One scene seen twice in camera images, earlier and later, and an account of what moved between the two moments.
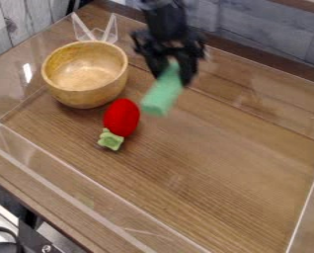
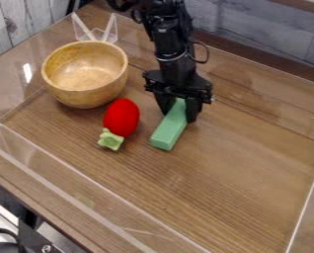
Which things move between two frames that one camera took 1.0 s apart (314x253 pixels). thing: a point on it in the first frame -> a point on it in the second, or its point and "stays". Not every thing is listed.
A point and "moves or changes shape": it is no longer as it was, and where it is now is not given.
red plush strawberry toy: (121, 121) stays
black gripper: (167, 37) -> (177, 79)
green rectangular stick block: (163, 92) moves or changes shape
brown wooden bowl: (85, 74) stays
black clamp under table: (31, 241) stays
